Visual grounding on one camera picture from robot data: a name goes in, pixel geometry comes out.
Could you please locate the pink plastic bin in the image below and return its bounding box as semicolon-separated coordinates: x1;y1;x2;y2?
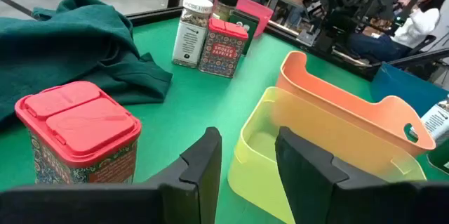
214;0;274;39

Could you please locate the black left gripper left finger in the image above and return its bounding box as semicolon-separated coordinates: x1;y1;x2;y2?
145;127;222;224

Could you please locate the blue plastic bin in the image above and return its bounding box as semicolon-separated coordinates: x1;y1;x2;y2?
370;62;449;118

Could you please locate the translucent yellow plastic bin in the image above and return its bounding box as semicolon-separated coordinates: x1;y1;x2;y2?
227;86;427;224

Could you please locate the white-lidded glass spice jar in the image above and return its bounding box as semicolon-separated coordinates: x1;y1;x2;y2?
420;97;449;146
171;0;214;69

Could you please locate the dark green cloth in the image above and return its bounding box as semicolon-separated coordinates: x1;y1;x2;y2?
0;0;173;130

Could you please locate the small pink cube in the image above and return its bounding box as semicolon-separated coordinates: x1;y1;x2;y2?
14;80;142;185

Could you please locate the person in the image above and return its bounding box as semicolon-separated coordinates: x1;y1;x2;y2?
347;0;449;63

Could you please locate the orange plastic bin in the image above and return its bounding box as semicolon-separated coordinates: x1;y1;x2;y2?
275;51;437;179

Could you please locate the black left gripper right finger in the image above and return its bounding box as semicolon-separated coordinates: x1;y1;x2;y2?
275;126;387;224

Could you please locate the red-lidded smoked paprika tin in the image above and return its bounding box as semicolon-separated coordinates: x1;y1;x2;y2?
198;17;249;79

